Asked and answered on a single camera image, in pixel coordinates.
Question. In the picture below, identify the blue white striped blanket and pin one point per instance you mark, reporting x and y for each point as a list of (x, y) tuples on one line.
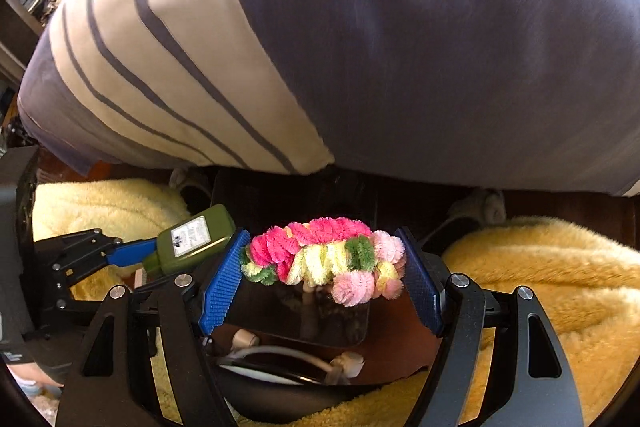
[(400, 47)]

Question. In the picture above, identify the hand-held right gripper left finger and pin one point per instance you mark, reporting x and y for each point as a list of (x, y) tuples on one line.
[(222, 282)]

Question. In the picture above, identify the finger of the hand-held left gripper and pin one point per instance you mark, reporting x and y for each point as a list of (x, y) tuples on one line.
[(132, 252), (75, 289)]

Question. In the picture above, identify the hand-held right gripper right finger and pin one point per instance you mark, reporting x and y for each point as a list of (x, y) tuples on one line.
[(422, 287)]

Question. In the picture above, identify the white cloth bundle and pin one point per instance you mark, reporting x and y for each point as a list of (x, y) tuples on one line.
[(485, 204)]

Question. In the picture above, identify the green bottle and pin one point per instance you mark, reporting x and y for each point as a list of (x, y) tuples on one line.
[(192, 242)]

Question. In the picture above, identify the pink yellow fuzzy garland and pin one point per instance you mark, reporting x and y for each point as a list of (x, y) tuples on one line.
[(320, 252)]

